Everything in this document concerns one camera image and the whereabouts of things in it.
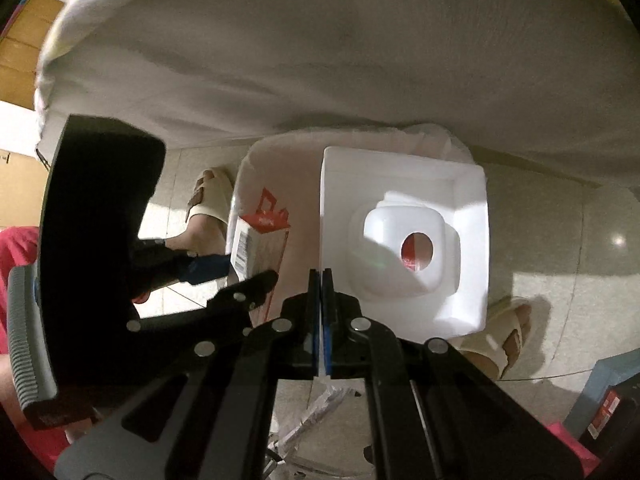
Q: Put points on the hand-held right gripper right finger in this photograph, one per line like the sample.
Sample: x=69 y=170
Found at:
x=327 y=320

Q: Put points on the white tray box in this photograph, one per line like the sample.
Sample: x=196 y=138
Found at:
x=400 y=180

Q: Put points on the red white carton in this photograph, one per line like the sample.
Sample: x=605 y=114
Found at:
x=262 y=255

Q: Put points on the person's right sandalled foot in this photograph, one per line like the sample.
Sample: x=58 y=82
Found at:
x=500 y=340

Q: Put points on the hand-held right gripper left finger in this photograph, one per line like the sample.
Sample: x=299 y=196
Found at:
x=314 y=320

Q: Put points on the black red box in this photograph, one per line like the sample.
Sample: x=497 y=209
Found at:
x=610 y=410

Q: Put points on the yellow wooden wardrobe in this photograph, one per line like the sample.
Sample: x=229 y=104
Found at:
x=25 y=45

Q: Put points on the person's left sandalled foot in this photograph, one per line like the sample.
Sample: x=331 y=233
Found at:
x=210 y=210

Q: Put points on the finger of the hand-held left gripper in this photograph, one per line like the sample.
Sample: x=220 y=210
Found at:
x=207 y=266
x=260 y=282

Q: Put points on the clear plastic wrapper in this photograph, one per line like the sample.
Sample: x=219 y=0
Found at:
x=320 y=410

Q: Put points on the brown cardboard box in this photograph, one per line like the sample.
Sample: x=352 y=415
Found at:
x=17 y=190

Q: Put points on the blue storage box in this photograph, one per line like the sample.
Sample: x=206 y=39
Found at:
x=595 y=380

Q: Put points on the person's sandalled foot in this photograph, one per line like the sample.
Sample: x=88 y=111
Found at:
x=210 y=210
x=500 y=340

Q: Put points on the person's red shorts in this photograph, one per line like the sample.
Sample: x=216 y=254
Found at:
x=20 y=255

